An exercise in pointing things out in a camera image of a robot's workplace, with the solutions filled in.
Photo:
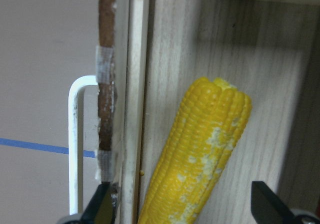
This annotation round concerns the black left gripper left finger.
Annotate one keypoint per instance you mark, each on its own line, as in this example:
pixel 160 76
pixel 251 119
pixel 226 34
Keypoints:
pixel 101 208

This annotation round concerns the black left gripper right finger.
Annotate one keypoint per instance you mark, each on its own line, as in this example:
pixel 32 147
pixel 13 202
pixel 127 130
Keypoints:
pixel 267 207

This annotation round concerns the yellow corn cob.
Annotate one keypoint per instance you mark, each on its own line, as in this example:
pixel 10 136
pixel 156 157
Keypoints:
pixel 208 125

